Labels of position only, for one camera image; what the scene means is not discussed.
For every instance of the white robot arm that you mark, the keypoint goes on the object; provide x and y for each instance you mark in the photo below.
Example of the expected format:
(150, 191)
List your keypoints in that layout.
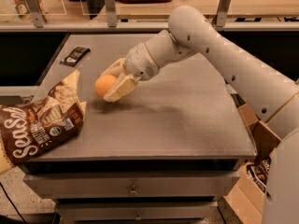
(273, 96)

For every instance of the orange fruit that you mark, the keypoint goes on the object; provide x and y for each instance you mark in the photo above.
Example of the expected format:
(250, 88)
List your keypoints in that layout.
(103, 84)

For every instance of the metal bracket post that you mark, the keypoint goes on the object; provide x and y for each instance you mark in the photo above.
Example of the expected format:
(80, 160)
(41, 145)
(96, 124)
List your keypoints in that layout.
(37, 15)
(221, 14)
(112, 19)

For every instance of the chip bag in box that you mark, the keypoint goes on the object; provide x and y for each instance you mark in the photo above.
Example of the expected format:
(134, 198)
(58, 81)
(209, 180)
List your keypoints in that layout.
(258, 172)

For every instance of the cardboard box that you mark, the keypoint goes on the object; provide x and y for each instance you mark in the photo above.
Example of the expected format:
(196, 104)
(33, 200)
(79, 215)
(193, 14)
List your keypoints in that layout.
(247, 196)

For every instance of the black snack bar wrapper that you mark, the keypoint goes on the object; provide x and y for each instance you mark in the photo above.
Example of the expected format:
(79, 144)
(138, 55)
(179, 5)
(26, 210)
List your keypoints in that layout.
(74, 56)

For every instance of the left metal bracket post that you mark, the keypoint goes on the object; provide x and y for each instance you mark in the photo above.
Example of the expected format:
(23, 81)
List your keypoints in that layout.
(37, 15)

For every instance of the brown sea salt chip bag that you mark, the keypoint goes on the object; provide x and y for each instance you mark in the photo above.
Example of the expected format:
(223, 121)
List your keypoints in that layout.
(29, 130)

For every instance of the colourful snack bag behind glass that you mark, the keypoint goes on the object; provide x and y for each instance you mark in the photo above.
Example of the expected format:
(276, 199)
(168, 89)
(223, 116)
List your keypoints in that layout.
(17, 10)

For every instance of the grey metal drawer cabinet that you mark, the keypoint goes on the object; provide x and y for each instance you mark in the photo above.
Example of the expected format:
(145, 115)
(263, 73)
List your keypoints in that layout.
(164, 153)

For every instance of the right metal bracket post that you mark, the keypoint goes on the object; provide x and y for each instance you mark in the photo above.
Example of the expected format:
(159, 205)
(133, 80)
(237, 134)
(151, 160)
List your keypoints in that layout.
(221, 14)

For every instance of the middle metal bracket post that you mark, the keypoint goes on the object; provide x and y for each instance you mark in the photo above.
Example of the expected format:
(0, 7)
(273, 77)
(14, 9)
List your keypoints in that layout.
(112, 19)

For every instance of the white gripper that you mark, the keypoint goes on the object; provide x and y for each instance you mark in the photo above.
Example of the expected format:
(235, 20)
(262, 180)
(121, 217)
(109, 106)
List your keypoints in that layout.
(140, 62)

